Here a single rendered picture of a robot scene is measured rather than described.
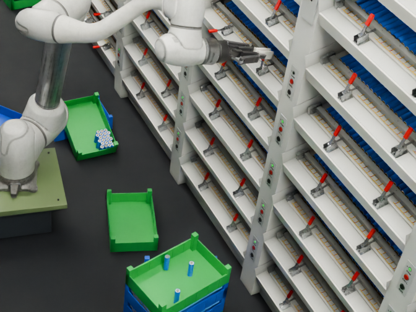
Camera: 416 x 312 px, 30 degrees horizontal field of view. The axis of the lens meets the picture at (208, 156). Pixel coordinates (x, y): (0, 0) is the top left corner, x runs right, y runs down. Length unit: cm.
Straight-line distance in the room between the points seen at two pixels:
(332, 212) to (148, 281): 67
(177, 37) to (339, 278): 96
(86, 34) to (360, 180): 103
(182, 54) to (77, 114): 145
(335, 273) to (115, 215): 118
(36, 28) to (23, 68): 157
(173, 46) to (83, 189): 129
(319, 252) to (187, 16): 92
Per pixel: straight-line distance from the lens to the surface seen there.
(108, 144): 371
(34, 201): 321
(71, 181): 362
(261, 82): 273
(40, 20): 275
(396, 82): 215
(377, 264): 247
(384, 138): 226
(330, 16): 236
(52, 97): 316
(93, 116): 385
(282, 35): 260
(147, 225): 343
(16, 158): 314
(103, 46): 423
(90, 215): 347
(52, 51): 300
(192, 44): 248
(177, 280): 272
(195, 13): 247
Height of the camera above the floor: 249
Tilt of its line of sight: 41 degrees down
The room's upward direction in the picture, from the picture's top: 9 degrees clockwise
